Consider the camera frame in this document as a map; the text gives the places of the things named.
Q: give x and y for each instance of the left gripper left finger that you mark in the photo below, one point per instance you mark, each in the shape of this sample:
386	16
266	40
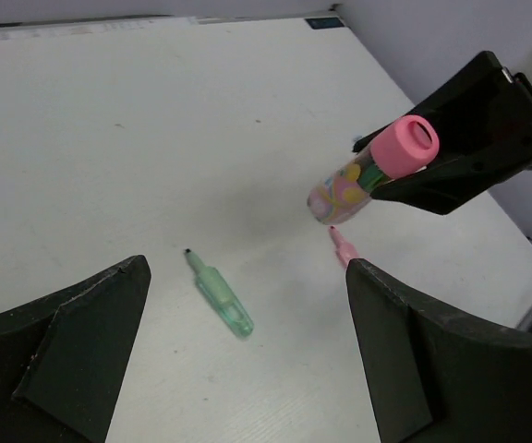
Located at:
63	357

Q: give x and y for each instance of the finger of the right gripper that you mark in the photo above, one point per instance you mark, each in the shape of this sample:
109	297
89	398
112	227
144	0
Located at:
483	103
444	188

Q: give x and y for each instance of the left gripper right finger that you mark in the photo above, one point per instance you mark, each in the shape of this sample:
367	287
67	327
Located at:
436	373

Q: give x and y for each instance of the pink capped crayon tube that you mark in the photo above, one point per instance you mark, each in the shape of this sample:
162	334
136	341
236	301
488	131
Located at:
372	171

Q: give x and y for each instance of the pink translucent highlighter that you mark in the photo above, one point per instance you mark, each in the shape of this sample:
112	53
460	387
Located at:
344	250

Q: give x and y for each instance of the mint green highlighter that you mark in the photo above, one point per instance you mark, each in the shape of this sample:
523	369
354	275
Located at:
220	296

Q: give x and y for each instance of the right blue table label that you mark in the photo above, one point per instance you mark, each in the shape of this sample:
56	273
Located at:
324	23

